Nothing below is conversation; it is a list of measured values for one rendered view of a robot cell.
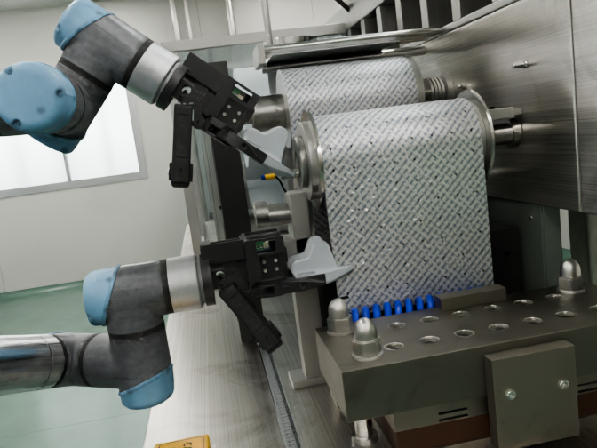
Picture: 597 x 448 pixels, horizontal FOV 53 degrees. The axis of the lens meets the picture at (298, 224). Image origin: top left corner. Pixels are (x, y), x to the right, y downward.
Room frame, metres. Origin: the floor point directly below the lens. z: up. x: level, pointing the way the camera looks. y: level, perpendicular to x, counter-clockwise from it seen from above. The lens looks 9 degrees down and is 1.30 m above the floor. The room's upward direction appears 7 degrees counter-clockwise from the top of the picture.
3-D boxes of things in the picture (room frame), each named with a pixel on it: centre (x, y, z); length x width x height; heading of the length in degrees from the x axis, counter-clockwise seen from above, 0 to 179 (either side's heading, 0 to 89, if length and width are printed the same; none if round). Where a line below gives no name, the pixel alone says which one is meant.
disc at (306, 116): (0.88, -0.03, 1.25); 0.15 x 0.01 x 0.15; 8
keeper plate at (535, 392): (0.64, -0.24, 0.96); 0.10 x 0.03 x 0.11; 98
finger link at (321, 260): (0.80, -0.03, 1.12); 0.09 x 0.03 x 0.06; 97
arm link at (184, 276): (0.80, 0.16, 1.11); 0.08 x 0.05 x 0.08; 8
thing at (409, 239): (0.84, -0.16, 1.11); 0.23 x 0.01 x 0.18; 98
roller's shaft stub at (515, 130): (0.92, -0.32, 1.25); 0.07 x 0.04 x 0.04; 98
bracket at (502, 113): (0.92, -0.32, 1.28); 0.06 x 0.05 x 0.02; 98
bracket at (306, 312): (0.91, 0.02, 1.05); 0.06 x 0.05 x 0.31; 98
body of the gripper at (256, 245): (0.81, 0.08, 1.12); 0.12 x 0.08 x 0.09; 98
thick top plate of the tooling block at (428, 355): (0.73, -0.21, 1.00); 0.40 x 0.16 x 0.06; 98
